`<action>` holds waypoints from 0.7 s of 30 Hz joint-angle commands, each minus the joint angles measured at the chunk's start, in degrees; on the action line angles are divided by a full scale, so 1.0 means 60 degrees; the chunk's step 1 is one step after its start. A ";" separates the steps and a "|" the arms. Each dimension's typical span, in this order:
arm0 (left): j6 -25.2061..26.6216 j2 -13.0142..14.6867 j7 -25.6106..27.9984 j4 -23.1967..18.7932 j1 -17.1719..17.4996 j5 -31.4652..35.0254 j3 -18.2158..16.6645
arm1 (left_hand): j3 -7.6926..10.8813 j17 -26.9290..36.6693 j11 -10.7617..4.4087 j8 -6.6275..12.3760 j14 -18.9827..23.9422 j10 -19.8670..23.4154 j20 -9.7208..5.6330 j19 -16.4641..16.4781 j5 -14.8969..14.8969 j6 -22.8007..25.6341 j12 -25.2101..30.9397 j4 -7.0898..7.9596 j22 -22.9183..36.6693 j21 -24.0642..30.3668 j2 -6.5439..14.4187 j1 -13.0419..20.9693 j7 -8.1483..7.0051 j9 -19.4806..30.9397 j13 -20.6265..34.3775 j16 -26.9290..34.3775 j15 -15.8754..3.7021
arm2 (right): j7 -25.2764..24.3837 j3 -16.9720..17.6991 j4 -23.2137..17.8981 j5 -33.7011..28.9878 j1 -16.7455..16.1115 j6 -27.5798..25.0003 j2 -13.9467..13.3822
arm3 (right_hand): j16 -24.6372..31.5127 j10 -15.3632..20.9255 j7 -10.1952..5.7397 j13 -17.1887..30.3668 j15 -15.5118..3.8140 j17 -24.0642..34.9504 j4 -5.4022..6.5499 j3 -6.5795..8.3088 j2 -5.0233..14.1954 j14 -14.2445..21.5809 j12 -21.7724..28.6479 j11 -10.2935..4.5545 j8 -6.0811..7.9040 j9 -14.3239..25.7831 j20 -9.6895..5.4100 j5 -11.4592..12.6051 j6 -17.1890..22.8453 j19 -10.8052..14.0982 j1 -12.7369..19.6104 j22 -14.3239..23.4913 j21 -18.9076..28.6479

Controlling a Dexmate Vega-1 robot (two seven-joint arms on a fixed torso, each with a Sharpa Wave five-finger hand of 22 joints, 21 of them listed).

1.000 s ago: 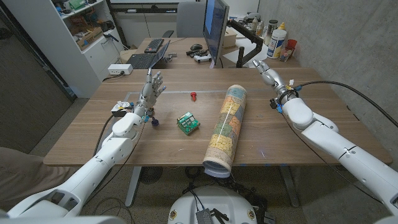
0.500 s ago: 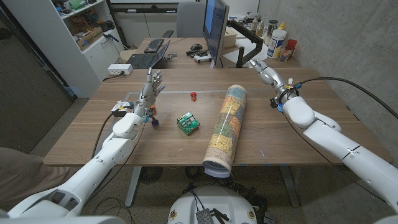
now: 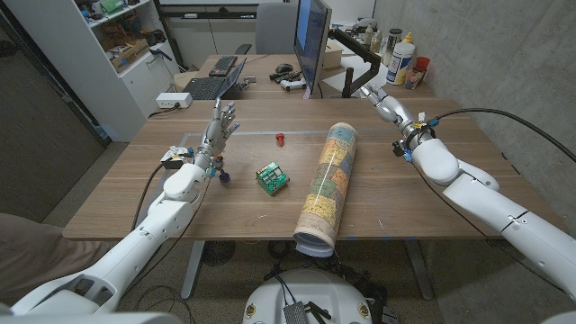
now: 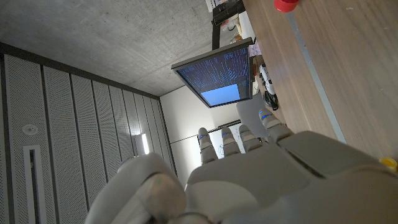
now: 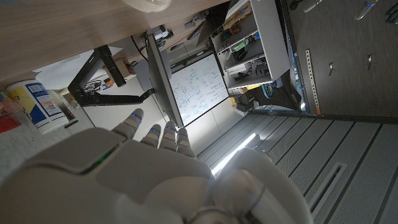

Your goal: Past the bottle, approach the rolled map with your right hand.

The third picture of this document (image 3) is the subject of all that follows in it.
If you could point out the wooden office desk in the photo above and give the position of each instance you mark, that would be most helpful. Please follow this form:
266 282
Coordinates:
261 87

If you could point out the cardboard box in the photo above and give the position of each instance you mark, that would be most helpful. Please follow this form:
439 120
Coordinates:
128 54

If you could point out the black keyboard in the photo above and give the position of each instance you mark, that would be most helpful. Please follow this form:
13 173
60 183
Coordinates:
223 65

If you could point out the small green box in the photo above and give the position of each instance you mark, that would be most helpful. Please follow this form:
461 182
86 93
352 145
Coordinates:
272 179

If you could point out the black computer mouse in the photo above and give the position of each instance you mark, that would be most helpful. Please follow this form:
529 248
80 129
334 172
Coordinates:
284 68

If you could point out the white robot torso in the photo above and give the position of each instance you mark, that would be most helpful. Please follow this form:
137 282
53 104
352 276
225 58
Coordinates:
310 292

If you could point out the black remote control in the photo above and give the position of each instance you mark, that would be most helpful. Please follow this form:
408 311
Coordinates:
285 76

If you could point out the grey office chair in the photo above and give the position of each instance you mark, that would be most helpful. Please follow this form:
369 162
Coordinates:
274 29

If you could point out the light wooden box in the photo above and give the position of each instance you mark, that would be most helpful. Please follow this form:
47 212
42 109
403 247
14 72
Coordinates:
334 54

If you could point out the white shelf cabinet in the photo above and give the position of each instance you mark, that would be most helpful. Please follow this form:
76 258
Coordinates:
90 76

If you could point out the small purple peg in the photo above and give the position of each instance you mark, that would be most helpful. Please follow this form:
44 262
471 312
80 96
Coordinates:
224 177

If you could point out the white game controller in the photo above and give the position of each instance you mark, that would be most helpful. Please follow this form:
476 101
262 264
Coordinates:
292 84

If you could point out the dark lid jar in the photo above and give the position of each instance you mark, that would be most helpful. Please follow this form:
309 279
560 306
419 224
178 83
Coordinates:
392 42

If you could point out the red plastic bolt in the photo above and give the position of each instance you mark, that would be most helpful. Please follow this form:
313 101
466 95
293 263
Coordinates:
280 138

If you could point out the black computer monitor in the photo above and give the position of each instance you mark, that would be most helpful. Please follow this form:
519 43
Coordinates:
310 40

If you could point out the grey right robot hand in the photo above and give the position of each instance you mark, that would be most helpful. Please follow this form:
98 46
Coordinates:
389 107

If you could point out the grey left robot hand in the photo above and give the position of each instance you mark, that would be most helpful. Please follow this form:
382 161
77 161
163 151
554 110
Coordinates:
215 135

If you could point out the black laptop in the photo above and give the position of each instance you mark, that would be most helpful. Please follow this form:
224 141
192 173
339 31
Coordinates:
207 87

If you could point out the grey table leg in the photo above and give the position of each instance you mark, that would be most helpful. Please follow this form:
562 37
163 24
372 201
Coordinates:
192 270
418 270

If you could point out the white canister blue label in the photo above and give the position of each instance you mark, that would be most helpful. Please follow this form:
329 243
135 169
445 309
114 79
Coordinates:
399 63

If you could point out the white power strip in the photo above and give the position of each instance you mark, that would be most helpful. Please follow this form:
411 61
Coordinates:
173 100

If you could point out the beige trouser leg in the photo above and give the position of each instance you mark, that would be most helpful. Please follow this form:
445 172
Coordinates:
40 256

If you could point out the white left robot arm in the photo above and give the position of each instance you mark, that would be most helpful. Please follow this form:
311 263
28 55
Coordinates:
148 234

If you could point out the black round fan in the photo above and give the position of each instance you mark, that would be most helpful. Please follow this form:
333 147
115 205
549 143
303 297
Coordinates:
218 253

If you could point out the pink sticky note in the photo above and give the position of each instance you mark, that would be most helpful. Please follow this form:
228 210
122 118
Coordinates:
308 93

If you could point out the large white paper sheet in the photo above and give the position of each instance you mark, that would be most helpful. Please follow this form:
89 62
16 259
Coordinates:
355 72

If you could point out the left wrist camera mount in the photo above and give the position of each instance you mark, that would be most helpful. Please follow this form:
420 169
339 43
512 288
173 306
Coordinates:
173 157

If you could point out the red cup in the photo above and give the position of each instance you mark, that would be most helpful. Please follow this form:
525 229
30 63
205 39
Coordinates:
417 71

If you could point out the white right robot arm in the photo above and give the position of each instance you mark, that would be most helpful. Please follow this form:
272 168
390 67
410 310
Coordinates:
486 202

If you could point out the rolled colourful map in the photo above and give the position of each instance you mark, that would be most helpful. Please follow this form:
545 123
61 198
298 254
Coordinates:
326 189

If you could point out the yellow cap bottle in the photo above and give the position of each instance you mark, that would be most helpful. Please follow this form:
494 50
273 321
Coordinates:
408 38

